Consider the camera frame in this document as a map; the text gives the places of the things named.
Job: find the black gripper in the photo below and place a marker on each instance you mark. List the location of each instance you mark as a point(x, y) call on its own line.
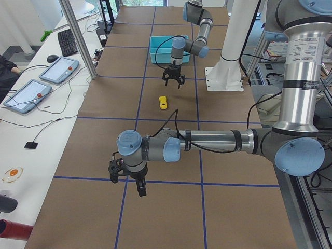
point(137, 175)
point(174, 70)

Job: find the yellow beetle toy car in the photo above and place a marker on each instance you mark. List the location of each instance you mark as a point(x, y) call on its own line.
point(163, 102)

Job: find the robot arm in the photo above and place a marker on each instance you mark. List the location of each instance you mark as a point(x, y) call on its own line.
point(194, 13)
point(291, 144)

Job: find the light blue plastic bin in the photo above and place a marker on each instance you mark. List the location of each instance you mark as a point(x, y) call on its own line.
point(160, 49)

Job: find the black keyboard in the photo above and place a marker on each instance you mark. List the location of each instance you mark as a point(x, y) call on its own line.
point(67, 43)

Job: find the teach pendant far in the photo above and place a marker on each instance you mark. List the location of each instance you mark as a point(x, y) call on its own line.
point(59, 70)

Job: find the teach pendant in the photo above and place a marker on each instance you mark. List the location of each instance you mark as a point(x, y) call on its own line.
point(27, 97)
point(59, 70)

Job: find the small black square pad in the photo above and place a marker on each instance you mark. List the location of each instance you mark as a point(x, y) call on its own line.
point(31, 145)

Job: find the black computer mouse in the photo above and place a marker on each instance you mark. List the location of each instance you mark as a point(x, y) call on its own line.
point(51, 58)

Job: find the orange white tape roll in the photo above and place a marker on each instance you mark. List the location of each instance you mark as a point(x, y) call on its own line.
point(12, 174)

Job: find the black water bottle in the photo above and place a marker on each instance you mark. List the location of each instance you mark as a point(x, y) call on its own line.
point(7, 204)

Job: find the red bottle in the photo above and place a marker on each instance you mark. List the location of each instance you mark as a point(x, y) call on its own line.
point(16, 231)

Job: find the teach pendant near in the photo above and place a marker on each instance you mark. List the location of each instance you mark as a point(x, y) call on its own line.
point(27, 97)

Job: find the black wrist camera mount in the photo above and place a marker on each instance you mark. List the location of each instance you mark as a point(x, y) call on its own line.
point(116, 168)

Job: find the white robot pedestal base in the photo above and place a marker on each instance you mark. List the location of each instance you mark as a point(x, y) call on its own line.
point(226, 74)

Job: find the aluminium frame post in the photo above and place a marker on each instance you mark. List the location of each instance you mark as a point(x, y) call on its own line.
point(82, 47)

